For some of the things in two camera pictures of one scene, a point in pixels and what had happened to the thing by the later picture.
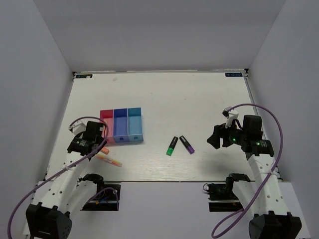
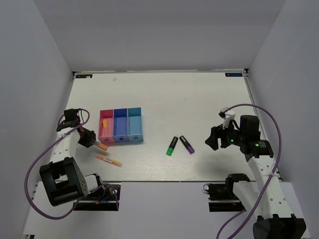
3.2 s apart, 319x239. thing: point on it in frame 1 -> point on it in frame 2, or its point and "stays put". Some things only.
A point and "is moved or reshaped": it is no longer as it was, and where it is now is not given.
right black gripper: x=220 y=131 stays put
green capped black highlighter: x=170 y=149 stays put
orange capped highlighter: x=109 y=122 is moved or reshaped
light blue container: x=134 y=124 stays put
